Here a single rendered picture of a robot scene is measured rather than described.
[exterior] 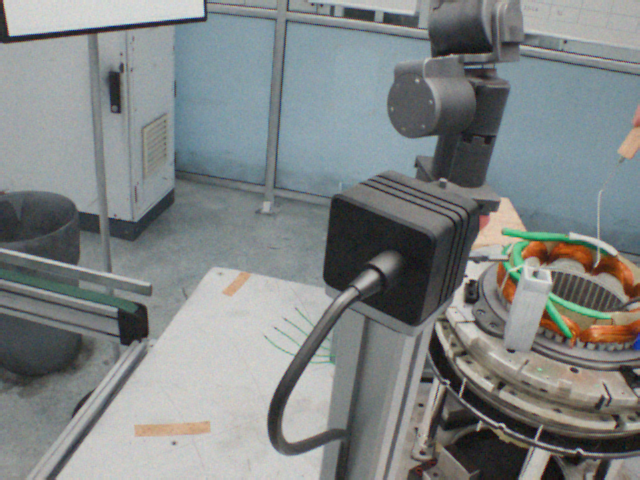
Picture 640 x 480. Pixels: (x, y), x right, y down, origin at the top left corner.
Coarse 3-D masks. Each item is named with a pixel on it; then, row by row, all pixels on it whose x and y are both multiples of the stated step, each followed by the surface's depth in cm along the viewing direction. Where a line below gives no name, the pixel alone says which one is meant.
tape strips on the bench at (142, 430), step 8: (240, 280) 129; (232, 288) 126; (144, 424) 90; (160, 424) 91; (168, 424) 91; (176, 424) 91; (184, 424) 91; (192, 424) 92; (200, 424) 92; (208, 424) 92; (136, 432) 89; (144, 432) 89; (152, 432) 89; (160, 432) 89; (168, 432) 90; (176, 432) 90; (184, 432) 90; (192, 432) 90; (200, 432) 90; (208, 432) 90
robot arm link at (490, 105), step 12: (468, 72) 55; (480, 72) 56; (492, 72) 57; (480, 84) 54; (492, 84) 55; (504, 84) 57; (480, 96) 55; (492, 96) 55; (504, 96) 56; (480, 108) 56; (492, 108) 56; (504, 108) 57; (480, 120) 56; (492, 120) 56; (468, 132) 57; (480, 132) 57; (492, 132) 57
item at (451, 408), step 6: (450, 402) 93; (456, 402) 93; (444, 408) 92; (450, 408) 92; (456, 408) 92; (462, 408) 92; (444, 414) 92; (450, 414) 91; (456, 414) 92; (462, 414) 92; (468, 414) 92; (444, 420) 92; (450, 420) 92; (456, 420) 92
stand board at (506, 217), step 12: (504, 204) 105; (492, 216) 100; (504, 216) 101; (516, 216) 101; (492, 228) 96; (516, 228) 97; (480, 240) 92; (492, 240) 93; (504, 240) 93; (516, 240) 93
